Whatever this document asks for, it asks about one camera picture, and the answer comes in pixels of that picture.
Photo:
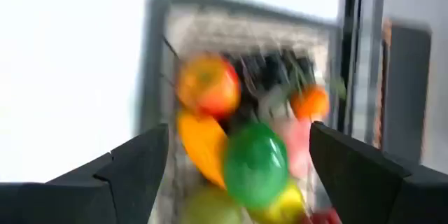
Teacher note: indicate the dark grape bunch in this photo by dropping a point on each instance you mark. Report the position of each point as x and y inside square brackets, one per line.
[269, 73]

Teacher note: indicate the red grape bunch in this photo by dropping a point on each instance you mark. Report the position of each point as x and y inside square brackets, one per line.
[325, 217]

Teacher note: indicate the bright green round fruit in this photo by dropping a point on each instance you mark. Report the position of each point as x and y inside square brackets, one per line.
[255, 164]

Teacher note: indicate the pale pink peach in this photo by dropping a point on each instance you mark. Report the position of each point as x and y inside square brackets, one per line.
[297, 147]

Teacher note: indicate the orange with green leaves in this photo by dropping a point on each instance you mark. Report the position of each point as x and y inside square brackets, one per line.
[309, 101]

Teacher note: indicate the red-yellow apple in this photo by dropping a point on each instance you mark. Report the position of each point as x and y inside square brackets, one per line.
[208, 84]

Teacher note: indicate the green pear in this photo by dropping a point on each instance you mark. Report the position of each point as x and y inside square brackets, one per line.
[210, 206]

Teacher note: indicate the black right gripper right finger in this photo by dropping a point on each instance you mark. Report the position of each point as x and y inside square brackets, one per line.
[378, 189]

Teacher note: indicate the yellow orange mango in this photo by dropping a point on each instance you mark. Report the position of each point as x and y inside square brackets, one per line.
[203, 143]

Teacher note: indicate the black upright post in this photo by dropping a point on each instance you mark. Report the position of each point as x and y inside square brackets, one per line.
[350, 42]

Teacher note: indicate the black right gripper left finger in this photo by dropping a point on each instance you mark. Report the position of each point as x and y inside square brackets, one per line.
[105, 192]

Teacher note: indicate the yellow-green apple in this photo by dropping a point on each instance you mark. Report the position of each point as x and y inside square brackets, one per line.
[287, 206]

